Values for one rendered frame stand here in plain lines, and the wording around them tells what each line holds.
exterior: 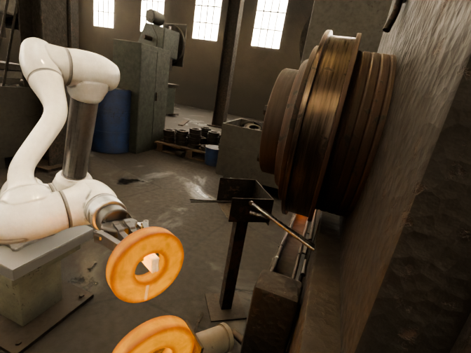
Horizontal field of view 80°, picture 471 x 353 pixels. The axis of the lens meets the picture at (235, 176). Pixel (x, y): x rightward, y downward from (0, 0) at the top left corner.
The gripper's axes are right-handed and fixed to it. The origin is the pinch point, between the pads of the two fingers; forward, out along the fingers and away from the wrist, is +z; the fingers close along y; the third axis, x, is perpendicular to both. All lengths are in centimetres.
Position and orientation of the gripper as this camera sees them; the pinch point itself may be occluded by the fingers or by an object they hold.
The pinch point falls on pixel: (147, 256)
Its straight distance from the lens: 61.5
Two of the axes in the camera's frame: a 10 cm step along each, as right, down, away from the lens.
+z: 6.7, 2.9, -6.9
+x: 1.3, -9.5, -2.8
